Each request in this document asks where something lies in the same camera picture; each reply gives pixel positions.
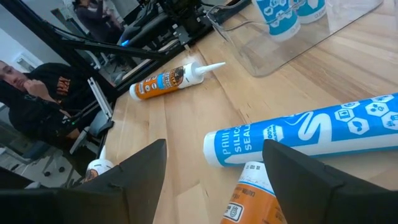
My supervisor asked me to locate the orange Gorilla sealant tube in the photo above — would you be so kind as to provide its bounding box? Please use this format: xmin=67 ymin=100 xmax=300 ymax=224
xmin=219 ymin=161 xmax=287 ymax=224
xmin=128 ymin=61 xmax=227 ymax=101
xmin=83 ymin=145 xmax=115 ymax=184

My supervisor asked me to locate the grey office chair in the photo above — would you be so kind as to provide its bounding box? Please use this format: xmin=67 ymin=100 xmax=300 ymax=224
xmin=39 ymin=109 xmax=115 ymax=179

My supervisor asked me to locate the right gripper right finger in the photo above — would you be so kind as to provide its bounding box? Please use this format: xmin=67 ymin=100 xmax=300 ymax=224
xmin=262 ymin=139 xmax=398 ymax=224

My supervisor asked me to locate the white aluminium bracket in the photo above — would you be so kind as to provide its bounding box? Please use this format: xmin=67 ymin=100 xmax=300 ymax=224
xmin=87 ymin=77 xmax=113 ymax=119

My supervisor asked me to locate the narrow clear plastic bin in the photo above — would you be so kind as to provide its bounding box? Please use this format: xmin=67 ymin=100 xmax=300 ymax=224
xmin=206 ymin=0 xmax=384 ymax=78

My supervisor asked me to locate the blue silicone sealant tube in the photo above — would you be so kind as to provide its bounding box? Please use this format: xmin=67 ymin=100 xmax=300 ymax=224
xmin=251 ymin=0 xmax=302 ymax=43
xmin=293 ymin=0 xmax=327 ymax=25
xmin=203 ymin=92 xmax=398 ymax=168

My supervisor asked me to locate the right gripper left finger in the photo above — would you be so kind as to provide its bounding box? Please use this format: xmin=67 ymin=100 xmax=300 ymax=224
xmin=0 ymin=139 xmax=167 ymax=224

